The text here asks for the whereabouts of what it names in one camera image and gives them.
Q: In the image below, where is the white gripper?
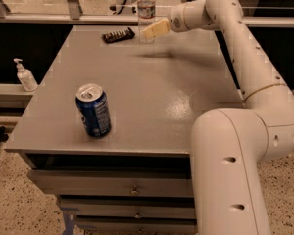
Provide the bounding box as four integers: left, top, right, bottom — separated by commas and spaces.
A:
141, 4, 186, 39

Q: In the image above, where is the clear plastic water bottle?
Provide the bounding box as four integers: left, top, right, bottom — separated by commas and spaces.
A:
137, 0, 156, 43

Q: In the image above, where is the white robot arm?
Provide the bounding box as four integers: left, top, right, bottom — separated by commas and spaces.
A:
142, 0, 294, 235

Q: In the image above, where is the white pump dispenser bottle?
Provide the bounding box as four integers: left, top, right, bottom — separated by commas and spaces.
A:
14, 58, 38, 92

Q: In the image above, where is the blue soda can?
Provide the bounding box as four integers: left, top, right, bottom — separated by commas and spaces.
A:
75, 83, 112, 138

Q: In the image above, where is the grey drawer cabinet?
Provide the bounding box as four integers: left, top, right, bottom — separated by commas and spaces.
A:
7, 26, 240, 233

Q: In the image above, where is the metal window railing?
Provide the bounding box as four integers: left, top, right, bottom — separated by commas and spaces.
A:
0, 0, 294, 28

